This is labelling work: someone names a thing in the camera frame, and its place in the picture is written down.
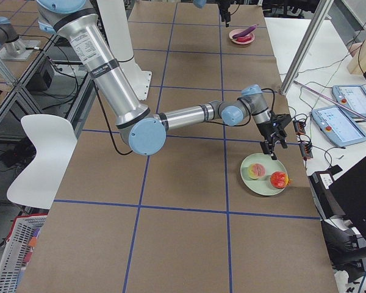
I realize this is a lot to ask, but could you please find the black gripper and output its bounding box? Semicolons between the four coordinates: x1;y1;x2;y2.
257;114;292;161
217;0;231;27

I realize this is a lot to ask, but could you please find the purple eggplant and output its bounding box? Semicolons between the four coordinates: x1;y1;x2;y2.
232;24;257;39

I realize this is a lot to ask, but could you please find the peach fruit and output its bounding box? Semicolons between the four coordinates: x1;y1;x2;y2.
247;163;266;180

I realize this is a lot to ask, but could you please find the red chili pepper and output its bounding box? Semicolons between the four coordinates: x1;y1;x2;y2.
235;35;253;43

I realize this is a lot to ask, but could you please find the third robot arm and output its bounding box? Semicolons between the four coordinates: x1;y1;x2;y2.
0;16;40;62

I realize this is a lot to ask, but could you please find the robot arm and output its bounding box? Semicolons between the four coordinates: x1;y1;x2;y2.
38;1;291;160
193;0;231;27

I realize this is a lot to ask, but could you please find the pink plate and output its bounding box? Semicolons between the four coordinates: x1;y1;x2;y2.
229;29;255;45

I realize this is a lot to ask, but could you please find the orange usb hub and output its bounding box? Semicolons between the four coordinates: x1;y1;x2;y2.
293;120;313;161

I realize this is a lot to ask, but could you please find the green plate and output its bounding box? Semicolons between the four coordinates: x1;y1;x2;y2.
240;153;287;196

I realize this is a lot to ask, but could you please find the near teach pendant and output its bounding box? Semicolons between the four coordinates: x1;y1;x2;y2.
312;106;366;147

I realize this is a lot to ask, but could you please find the teach pendant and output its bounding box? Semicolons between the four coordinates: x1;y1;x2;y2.
312;106;366;147
332;85;366;117

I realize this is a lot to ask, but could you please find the pink grabber stick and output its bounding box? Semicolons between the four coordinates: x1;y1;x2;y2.
293;80;366;121

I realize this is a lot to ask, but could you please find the black computer box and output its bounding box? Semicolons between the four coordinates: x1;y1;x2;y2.
307;166;354;220

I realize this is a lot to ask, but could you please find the far teach pendant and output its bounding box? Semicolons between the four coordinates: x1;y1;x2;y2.
332;85;366;117

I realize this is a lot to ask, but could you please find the white chair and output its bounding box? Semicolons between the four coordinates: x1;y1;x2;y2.
7;114;77;209

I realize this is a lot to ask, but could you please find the white plastic basket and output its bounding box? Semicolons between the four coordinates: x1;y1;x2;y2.
0;214;47;292

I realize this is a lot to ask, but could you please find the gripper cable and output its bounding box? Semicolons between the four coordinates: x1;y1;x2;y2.
260;87;277;115

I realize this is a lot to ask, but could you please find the aluminium frame post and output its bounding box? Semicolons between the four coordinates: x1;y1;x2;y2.
280;0;334;96

